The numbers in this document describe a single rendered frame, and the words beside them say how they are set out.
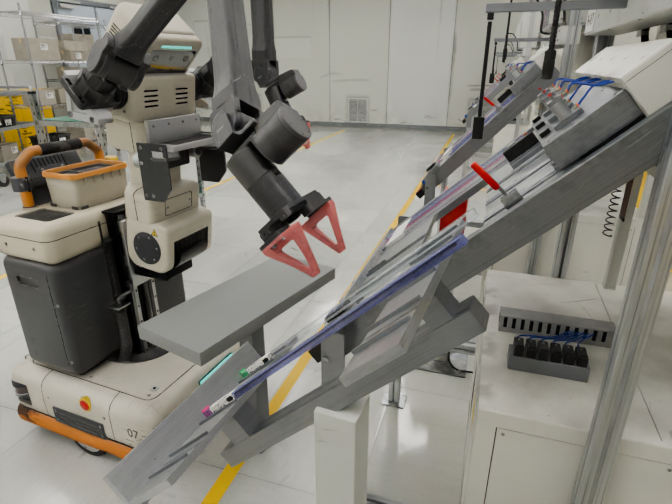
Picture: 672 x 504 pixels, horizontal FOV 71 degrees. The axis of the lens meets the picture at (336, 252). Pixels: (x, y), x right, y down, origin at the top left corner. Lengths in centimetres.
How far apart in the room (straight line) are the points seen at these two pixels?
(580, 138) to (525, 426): 54
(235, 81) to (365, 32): 920
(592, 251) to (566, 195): 162
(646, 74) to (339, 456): 68
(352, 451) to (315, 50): 979
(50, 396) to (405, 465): 120
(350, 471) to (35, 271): 123
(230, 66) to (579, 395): 90
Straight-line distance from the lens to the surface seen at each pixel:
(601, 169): 81
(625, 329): 87
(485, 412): 101
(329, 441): 67
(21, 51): 732
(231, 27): 86
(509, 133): 553
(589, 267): 245
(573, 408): 107
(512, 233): 83
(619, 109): 85
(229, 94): 76
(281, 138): 65
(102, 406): 170
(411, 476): 170
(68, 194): 170
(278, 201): 67
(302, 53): 1034
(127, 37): 119
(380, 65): 985
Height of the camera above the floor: 124
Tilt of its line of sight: 22 degrees down
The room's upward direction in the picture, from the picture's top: straight up
